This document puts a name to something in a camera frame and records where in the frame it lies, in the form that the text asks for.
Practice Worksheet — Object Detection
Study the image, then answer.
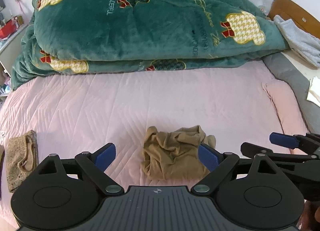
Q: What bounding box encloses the tan khaki t-shirt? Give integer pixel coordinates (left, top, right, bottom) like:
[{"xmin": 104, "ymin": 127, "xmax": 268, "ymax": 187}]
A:
[{"xmin": 140, "ymin": 125, "xmax": 216, "ymax": 181}]

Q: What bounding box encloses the folded speckled brown garment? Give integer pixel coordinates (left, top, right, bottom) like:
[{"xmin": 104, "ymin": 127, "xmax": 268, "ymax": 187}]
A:
[{"xmin": 5, "ymin": 130, "xmax": 39, "ymax": 193}]

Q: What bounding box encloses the orange wooden headboard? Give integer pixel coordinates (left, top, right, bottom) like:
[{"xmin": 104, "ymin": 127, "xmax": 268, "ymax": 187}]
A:
[{"xmin": 268, "ymin": 0, "xmax": 320, "ymax": 39}]

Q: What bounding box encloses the grey pillow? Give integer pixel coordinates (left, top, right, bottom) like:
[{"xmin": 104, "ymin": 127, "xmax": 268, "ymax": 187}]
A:
[{"xmin": 262, "ymin": 53, "xmax": 320, "ymax": 134}]

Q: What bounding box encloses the folded olive brown garment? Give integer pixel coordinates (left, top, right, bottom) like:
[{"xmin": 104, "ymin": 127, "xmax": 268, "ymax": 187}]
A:
[{"xmin": 0, "ymin": 145, "xmax": 5, "ymax": 198}]

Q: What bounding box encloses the person's right hand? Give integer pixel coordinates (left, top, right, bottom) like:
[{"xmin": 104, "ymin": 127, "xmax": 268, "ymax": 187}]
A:
[{"xmin": 299, "ymin": 201, "xmax": 320, "ymax": 231}]

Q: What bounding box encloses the white side shelf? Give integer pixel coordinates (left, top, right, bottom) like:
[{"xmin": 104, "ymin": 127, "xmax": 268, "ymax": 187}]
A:
[{"xmin": 0, "ymin": 24, "xmax": 28, "ymax": 76}]

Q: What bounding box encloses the grey fleece garment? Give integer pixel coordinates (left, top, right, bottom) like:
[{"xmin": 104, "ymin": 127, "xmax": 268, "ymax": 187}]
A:
[{"xmin": 273, "ymin": 15, "xmax": 320, "ymax": 69}]

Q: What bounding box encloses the pink quilted bed sheet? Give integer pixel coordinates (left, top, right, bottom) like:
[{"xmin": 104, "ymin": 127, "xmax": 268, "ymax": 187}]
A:
[{"xmin": 0, "ymin": 60, "xmax": 311, "ymax": 231}]

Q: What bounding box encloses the white paper sheet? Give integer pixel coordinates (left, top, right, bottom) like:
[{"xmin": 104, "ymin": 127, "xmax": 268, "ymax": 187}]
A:
[{"xmin": 306, "ymin": 76, "xmax": 320, "ymax": 107}]

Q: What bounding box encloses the green plush bear blanket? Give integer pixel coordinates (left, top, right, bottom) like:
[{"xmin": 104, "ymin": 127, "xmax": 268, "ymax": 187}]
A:
[{"xmin": 11, "ymin": 0, "xmax": 289, "ymax": 89}]

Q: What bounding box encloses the red plastic basin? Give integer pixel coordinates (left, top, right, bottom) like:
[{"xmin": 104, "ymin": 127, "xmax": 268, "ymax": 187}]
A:
[{"xmin": 0, "ymin": 20, "xmax": 17, "ymax": 39}]

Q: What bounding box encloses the pink pillow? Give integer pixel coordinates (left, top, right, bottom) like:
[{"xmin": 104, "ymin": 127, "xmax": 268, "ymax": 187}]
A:
[{"xmin": 257, "ymin": 79, "xmax": 308, "ymax": 155}]

